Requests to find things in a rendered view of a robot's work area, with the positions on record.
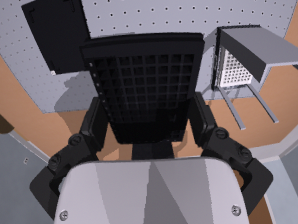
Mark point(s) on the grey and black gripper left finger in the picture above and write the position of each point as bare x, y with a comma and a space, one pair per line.
82, 147

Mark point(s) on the white well plate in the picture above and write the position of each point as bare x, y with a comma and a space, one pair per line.
232, 70

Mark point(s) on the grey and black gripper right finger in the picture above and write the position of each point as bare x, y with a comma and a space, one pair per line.
257, 178

